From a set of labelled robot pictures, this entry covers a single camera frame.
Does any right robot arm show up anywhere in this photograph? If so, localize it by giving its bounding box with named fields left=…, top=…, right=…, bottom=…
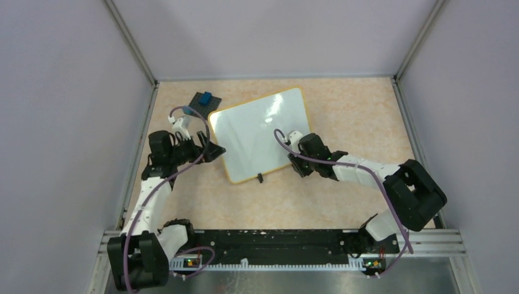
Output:
left=284, top=131, right=447, bottom=252

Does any white cable duct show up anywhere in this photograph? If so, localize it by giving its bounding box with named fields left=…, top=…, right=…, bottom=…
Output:
left=168, top=258, right=366, bottom=273

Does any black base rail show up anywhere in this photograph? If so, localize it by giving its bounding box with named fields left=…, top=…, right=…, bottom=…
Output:
left=170, top=229, right=400, bottom=272

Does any yellow framed whiteboard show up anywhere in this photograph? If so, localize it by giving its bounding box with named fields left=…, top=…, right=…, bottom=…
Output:
left=208, top=87, right=311, bottom=184

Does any small blue lego brick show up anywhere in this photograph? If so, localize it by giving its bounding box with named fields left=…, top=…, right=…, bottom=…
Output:
left=182, top=105, right=192, bottom=113

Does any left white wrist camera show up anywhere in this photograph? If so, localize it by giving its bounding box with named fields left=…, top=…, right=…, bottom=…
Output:
left=168, top=115, right=192, bottom=141

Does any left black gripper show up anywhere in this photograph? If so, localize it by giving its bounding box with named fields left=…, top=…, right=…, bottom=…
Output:
left=168, top=130, right=225, bottom=166

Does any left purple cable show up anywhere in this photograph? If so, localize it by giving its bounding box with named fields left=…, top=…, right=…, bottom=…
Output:
left=122, top=105, right=217, bottom=292

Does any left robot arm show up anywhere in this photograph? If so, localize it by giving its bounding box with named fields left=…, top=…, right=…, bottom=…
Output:
left=107, top=130, right=226, bottom=293

